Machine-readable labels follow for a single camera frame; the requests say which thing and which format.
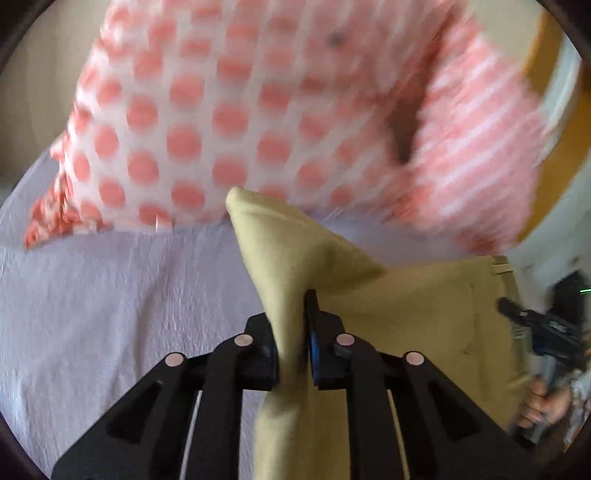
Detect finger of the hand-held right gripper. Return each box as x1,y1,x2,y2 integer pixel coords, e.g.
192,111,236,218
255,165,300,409
497,298,548,335

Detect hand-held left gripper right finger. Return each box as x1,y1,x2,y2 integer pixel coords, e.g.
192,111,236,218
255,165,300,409
304,289,539,480

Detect person's right hand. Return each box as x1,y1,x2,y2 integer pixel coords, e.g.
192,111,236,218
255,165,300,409
518,375,573,429

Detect pink dotted striped pillow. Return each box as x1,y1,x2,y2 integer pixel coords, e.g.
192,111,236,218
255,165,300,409
24,0,550,259

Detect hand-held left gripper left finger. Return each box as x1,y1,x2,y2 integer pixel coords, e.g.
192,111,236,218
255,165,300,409
51,313,280,480

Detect lavender bed sheet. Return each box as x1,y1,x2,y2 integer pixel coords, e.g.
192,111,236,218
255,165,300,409
0,152,278,480

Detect beige pants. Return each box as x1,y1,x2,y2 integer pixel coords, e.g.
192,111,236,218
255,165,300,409
225,187,533,480

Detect yellow wooden headboard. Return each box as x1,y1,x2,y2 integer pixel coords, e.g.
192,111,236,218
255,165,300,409
516,11,583,241

